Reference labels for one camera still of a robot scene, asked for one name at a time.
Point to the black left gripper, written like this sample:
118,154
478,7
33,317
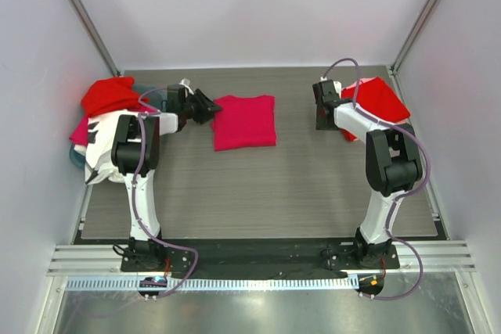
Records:
204,116

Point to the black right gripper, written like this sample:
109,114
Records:
322,111

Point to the magenta pink t shirt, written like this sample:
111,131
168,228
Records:
244,122

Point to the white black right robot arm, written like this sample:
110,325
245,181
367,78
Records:
393,166

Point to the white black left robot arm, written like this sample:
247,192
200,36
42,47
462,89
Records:
135,153

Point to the teal laundry basket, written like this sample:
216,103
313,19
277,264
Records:
77,152

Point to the folded red t shirt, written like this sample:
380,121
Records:
377,99

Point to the red t shirt in basket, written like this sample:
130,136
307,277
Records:
108,95

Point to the white black printed t shirt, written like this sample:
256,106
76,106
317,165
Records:
101,133

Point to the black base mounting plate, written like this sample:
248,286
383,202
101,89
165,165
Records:
258,259

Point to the right aluminium frame post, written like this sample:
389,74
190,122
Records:
418,26

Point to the aluminium frame post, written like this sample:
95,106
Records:
418,26
94,36

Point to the slotted white cable duct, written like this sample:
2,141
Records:
155,283

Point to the aluminium front rail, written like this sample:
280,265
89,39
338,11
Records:
436,256

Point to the left aluminium frame post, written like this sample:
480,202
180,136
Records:
94,36

